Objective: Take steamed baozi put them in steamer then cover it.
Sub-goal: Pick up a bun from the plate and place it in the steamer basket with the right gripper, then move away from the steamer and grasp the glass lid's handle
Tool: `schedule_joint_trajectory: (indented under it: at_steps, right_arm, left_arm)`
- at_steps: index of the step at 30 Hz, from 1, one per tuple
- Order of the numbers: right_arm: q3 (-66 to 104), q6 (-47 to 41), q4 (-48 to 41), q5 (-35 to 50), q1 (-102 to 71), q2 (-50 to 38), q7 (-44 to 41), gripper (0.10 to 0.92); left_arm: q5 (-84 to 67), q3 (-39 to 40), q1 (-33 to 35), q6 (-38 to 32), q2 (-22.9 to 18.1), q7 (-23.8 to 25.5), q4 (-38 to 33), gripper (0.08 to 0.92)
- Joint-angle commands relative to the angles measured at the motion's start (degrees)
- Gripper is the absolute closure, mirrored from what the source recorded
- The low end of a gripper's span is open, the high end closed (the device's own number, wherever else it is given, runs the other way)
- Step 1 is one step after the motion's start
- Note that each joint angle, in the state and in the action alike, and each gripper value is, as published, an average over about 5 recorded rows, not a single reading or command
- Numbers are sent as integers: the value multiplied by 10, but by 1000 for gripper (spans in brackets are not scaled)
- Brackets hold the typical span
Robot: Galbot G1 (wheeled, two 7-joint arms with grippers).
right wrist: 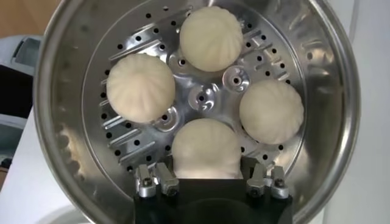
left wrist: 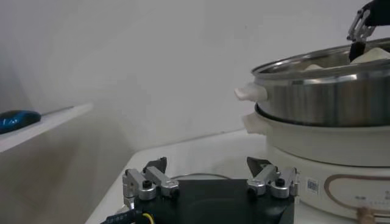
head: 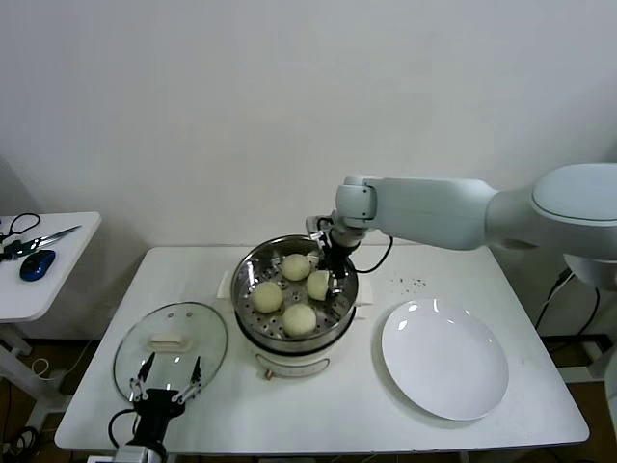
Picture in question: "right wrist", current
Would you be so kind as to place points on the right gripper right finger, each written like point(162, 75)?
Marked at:
point(256, 179)

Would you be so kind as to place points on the grey robot torso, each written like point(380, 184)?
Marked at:
point(24, 51)

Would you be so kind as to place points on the white steamed baozi bun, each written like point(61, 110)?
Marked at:
point(210, 38)
point(271, 111)
point(205, 149)
point(140, 86)

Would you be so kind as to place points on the perforated steel steamer basket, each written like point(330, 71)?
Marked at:
point(70, 91)

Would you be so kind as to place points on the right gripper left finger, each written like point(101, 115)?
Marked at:
point(166, 179)

